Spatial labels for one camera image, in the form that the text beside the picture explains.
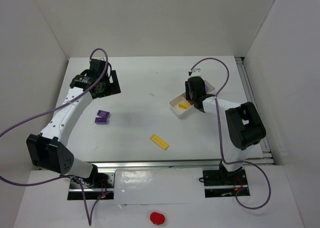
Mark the red round button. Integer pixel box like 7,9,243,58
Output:
149,212,166,226

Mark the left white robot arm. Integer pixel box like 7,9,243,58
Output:
26,59,121,187

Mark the purple lego brick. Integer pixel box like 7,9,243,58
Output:
94,117,109,125

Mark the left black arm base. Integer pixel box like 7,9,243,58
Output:
67,172,116,201

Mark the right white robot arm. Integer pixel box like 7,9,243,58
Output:
185,76,266,180

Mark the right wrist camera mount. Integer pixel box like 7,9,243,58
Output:
188,68,202,78

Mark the aluminium rail front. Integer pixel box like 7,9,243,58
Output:
38,158,275,170

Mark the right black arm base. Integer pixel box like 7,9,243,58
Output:
198,169,250,198

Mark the white compartment tray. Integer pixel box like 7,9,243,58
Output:
168,79,216,119

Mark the long yellow lego plate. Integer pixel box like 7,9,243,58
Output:
150,134,169,150

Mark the small yellow lego brick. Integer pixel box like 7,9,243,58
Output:
178,102,190,110

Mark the aluminium rail right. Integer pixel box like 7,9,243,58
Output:
234,56,273,154

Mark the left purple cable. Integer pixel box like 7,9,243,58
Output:
0,47,110,227

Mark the purple lego brick studs up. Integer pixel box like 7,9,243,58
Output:
97,110,110,118

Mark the aluminium rail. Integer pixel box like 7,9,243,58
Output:
38,158,275,170
234,56,273,154

